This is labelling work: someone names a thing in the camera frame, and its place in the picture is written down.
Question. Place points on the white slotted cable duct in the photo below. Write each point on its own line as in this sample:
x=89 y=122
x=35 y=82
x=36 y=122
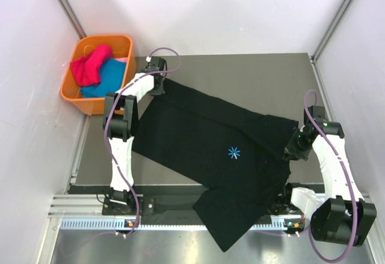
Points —
x=273 y=223

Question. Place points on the left aluminium frame post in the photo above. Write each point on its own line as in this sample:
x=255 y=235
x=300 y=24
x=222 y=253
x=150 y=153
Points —
x=72 y=17

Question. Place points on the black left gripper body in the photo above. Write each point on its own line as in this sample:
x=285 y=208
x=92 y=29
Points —
x=157 y=89

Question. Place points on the blue t shirt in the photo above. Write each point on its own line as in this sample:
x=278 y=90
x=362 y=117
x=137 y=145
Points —
x=111 y=73

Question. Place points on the black t shirt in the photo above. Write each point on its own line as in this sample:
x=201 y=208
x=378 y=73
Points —
x=236 y=154

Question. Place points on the orange plastic bin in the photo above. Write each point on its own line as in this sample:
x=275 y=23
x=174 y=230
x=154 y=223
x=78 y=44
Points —
x=70 y=91

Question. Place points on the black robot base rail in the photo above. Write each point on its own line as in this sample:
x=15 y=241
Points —
x=159 y=199

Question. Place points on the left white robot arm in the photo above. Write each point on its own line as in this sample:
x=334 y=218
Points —
x=120 y=125

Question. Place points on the aluminium frame post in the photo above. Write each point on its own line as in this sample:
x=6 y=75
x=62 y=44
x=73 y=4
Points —
x=331 y=29
x=72 y=17

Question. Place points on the right aluminium frame post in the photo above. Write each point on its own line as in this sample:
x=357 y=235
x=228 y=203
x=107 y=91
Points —
x=331 y=29

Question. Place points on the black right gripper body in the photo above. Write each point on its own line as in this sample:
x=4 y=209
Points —
x=298 y=147

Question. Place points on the light pink cloth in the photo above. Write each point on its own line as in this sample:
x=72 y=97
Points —
x=123 y=59

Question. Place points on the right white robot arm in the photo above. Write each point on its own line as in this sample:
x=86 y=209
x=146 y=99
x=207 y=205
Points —
x=344 y=209

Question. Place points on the pink t shirt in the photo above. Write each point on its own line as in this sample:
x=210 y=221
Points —
x=86 y=69

